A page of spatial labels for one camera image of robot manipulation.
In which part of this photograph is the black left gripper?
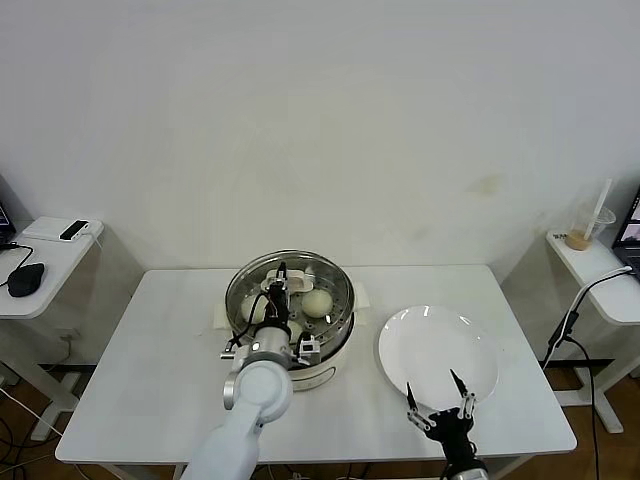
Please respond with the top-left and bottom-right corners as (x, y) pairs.
(263, 258), (295, 333)

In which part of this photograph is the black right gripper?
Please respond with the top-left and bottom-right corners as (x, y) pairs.
(404, 368), (479, 467)

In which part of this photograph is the round glass pot lid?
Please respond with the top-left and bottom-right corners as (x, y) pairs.
(224, 249), (357, 346)

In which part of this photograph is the perforated steel steamer basket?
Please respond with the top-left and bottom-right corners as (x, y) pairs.
(224, 249), (358, 359)

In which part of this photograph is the round white plate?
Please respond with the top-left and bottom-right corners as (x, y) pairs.
(377, 305), (500, 412)

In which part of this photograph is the white electric cooker pot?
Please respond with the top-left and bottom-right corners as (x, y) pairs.
(212, 279), (374, 394)

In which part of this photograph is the large white work table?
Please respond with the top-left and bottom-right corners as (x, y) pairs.
(54, 264), (580, 480)

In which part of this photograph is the white side table with cup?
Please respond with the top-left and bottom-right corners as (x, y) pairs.
(546, 229), (640, 435)

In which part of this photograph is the small black white device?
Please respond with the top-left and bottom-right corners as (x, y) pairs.
(60, 218), (94, 241)

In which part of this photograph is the clear plastic drink cup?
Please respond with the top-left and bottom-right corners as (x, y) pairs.
(566, 204), (619, 251)

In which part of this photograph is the white side table with mouse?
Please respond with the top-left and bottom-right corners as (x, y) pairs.
(0, 214), (108, 441)

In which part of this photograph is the flat white box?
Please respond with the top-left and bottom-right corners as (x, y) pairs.
(23, 217), (104, 242)

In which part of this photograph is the laptop beside plastic cup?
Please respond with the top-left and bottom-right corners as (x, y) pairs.
(612, 187), (640, 281)

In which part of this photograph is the black computer mouse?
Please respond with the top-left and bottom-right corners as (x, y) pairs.
(8, 262), (47, 297)

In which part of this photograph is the laptop beside black mouse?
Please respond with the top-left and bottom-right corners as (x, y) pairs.
(0, 172), (19, 251)

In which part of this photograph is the black power adapter with cord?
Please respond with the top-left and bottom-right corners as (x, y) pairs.
(542, 309), (604, 480)

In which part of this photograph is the white laptop cable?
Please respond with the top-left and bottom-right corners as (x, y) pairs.
(573, 267), (640, 317)

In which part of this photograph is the black mouse cable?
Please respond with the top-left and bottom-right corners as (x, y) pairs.
(0, 241), (36, 290)

